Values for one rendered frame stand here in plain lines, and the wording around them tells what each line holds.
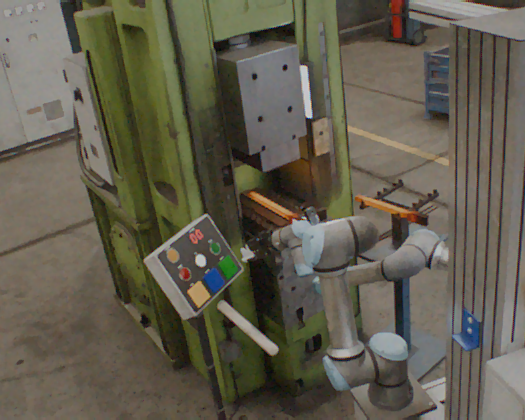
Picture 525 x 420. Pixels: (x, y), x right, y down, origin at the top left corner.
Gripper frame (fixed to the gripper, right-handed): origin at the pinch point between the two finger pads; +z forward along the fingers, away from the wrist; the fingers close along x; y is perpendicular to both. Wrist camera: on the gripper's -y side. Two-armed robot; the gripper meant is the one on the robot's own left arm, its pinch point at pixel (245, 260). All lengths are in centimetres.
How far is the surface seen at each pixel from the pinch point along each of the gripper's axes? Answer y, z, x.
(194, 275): 6.5, 11.2, 16.8
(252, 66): 63, -25, -36
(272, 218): 1.8, 16.8, -44.3
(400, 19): 57, 223, -752
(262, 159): 28.5, -4.5, -35.5
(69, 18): 275, 425, -370
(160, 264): 18.0, 11.4, 27.2
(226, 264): 1.5, 10.4, 0.5
